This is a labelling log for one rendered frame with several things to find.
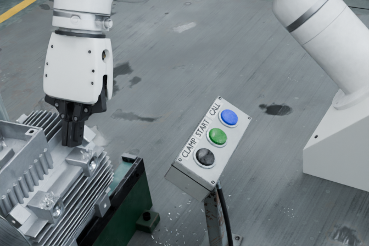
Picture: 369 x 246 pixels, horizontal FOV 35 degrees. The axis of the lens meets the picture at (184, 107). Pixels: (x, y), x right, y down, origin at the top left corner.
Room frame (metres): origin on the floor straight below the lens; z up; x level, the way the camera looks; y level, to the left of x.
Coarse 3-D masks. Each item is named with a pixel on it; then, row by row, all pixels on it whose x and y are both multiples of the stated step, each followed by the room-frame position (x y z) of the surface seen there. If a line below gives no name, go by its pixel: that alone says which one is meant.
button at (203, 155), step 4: (200, 148) 0.66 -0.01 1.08; (204, 148) 0.66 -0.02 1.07; (196, 152) 0.66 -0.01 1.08; (200, 152) 0.65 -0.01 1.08; (204, 152) 0.65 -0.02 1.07; (208, 152) 0.66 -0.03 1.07; (196, 156) 0.65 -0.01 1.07; (200, 156) 0.65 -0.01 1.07; (204, 156) 0.65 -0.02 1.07; (208, 156) 0.65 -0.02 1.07; (212, 156) 0.65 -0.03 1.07; (200, 160) 0.64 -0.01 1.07; (204, 160) 0.64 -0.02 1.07; (208, 160) 0.64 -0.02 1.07; (212, 160) 0.64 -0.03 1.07; (204, 164) 0.64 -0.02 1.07; (208, 164) 0.64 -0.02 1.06; (212, 164) 0.64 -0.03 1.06
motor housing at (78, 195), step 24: (24, 120) 0.76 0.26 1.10; (48, 120) 0.75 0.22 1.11; (48, 144) 0.70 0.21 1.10; (72, 168) 0.67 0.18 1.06; (48, 192) 0.63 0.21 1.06; (72, 192) 0.64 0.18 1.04; (96, 192) 0.68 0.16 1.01; (0, 216) 0.58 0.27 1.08; (72, 216) 0.62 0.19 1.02; (0, 240) 0.65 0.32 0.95; (24, 240) 0.66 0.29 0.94; (48, 240) 0.57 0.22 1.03
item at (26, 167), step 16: (0, 128) 0.71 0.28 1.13; (16, 128) 0.70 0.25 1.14; (32, 128) 0.68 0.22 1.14; (0, 144) 0.67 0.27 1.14; (16, 144) 0.69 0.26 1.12; (32, 144) 0.65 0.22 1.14; (0, 160) 0.64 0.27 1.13; (16, 160) 0.62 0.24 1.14; (32, 160) 0.64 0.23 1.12; (48, 160) 0.67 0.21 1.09; (0, 176) 0.59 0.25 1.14; (16, 176) 0.61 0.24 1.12; (32, 176) 0.63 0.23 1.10; (0, 192) 0.58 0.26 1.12; (16, 192) 0.60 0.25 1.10; (0, 208) 0.57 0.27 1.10
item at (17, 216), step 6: (24, 114) 0.80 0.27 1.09; (18, 120) 0.78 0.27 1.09; (84, 132) 0.73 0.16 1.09; (90, 132) 0.73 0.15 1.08; (84, 138) 0.72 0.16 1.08; (90, 138) 0.72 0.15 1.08; (84, 144) 0.72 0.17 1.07; (108, 192) 0.73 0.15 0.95; (18, 204) 0.58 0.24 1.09; (12, 210) 0.57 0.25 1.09; (18, 210) 0.58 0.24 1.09; (24, 210) 0.58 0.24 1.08; (6, 216) 0.57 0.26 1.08; (12, 216) 0.57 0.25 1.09; (18, 216) 0.57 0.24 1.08; (24, 216) 0.57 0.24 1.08; (12, 222) 0.57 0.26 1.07; (18, 222) 0.56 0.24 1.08; (24, 222) 0.56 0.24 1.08; (18, 228) 0.57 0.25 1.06
